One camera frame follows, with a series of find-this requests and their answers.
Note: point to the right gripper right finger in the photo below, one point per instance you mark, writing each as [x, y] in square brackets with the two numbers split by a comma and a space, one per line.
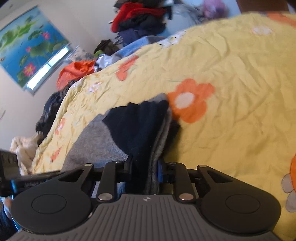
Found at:
[174, 179]

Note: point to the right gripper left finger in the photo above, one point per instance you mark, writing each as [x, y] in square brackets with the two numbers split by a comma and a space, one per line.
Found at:
[112, 174]

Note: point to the grey navy knit sweater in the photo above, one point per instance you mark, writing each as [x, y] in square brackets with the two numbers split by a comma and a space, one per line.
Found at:
[138, 134]

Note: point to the dark patterned clothes heap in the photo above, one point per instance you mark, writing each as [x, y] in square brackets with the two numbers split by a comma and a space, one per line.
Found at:
[51, 108]

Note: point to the pile of dark red clothes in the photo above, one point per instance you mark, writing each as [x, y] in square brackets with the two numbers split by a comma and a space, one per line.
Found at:
[137, 19]

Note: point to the cream fluffy blanket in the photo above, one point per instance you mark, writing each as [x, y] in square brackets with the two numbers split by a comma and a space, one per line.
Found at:
[25, 150]

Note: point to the yellow floral bed quilt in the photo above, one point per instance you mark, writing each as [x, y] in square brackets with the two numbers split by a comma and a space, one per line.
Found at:
[231, 86]

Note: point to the orange plastic bag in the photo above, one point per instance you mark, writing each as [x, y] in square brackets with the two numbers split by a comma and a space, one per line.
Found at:
[74, 71]

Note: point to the lotus print window blind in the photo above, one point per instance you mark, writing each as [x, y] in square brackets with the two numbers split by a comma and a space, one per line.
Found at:
[31, 48]

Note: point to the light blue folded blanket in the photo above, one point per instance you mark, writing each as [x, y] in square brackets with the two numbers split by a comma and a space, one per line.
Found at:
[136, 45]

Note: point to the clear plastic bag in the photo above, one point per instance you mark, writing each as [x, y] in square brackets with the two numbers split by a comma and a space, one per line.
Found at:
[181, 17]

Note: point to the pink plastic bag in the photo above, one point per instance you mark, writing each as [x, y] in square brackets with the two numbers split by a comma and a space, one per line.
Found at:
[214, 9]

